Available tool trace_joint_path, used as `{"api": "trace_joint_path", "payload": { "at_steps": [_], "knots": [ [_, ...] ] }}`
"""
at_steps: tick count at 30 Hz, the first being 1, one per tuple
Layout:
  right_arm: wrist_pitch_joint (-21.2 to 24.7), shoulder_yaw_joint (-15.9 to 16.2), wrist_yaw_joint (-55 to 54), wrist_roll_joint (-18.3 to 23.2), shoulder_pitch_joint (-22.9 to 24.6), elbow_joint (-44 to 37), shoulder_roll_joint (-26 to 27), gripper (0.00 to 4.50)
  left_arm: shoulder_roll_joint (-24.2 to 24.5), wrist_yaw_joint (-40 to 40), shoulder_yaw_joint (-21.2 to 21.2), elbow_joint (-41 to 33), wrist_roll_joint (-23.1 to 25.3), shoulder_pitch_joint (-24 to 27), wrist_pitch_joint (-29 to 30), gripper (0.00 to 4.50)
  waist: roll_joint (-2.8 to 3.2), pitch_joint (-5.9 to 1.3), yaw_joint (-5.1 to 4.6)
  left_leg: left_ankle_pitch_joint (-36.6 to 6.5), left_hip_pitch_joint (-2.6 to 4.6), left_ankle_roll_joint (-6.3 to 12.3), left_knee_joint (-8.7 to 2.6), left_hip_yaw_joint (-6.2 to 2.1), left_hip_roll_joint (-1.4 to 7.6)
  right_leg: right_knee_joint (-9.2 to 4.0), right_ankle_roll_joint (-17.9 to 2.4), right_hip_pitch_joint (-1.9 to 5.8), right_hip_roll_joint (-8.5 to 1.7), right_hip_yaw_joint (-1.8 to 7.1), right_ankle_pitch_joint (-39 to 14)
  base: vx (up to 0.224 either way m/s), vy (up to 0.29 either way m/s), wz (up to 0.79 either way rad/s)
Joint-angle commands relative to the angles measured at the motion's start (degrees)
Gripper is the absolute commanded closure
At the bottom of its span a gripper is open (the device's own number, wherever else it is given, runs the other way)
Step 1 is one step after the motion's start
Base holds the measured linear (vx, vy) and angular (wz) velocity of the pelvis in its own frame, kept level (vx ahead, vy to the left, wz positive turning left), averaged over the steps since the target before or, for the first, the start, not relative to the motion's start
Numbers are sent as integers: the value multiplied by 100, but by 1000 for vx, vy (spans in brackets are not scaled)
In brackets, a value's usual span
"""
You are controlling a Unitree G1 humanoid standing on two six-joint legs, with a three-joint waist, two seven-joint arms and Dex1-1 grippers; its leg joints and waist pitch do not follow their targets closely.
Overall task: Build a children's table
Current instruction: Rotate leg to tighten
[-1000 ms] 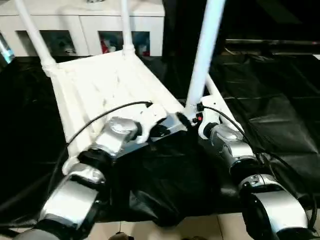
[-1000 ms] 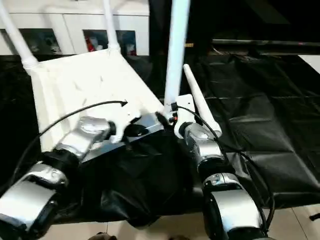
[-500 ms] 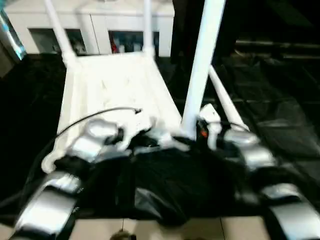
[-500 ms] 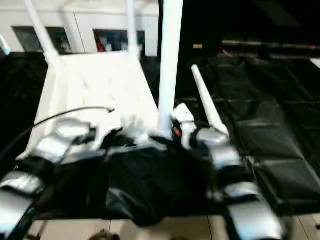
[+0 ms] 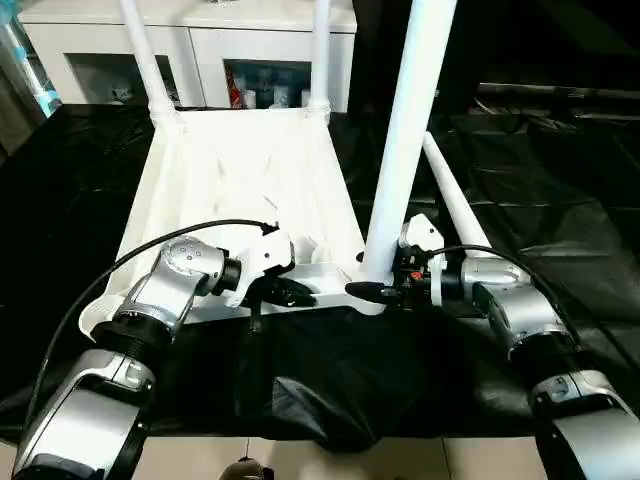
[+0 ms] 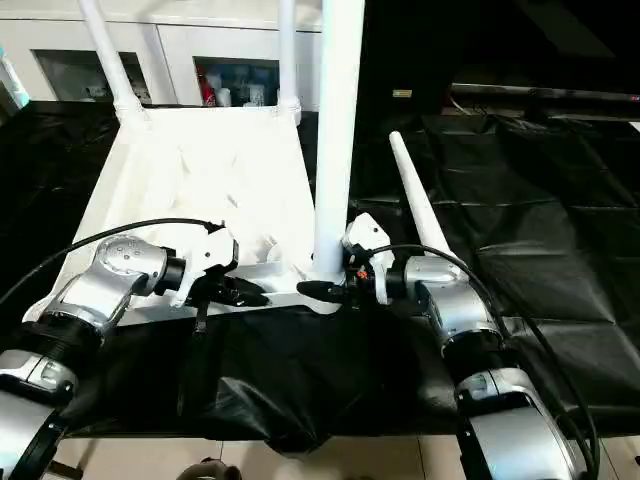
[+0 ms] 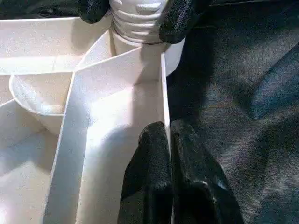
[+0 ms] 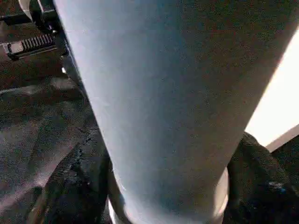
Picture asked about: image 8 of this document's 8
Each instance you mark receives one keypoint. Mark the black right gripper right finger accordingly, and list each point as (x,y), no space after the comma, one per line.
(261,186)

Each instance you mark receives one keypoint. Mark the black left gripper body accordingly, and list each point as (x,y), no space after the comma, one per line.
(32,44)

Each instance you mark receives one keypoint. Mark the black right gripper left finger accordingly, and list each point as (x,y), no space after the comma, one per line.
(77,186)

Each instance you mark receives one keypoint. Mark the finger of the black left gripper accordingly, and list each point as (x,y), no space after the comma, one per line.
(72,72)

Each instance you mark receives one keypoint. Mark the white plastic table top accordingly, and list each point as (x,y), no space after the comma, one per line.
(275,105)

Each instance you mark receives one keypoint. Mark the white plastic table leg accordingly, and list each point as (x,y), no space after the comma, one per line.
(175,93)

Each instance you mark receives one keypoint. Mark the black work mat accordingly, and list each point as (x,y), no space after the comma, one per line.
(30,116)

